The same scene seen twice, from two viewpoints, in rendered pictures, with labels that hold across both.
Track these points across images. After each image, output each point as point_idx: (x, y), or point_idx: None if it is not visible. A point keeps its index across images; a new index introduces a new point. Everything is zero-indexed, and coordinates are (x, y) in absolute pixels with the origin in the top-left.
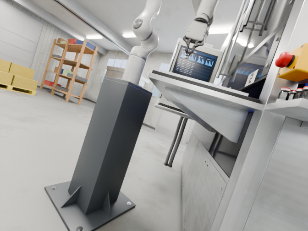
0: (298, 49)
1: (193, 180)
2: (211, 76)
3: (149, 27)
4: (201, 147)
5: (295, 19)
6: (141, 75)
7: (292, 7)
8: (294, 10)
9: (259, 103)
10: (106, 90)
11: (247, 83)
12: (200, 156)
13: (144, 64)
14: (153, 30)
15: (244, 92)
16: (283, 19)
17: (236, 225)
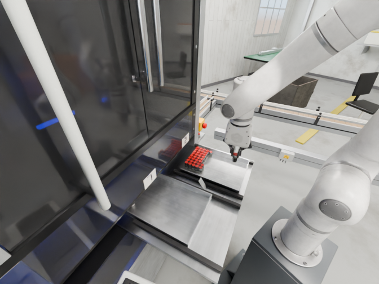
0: (203, 120)
1: (155, 257)
2: None
3: (324, 163)
4: (135, 264)
5: (199, 107)
6: (286, 227)
7: (195, 96)
8: (197, 100)
9: (198, 143)
10: None
11: (183, 144)
12: (146, 254)
13: (293, 213)
14: (322, 168)
15: (200, 145)
16: (193, 102)
17: None
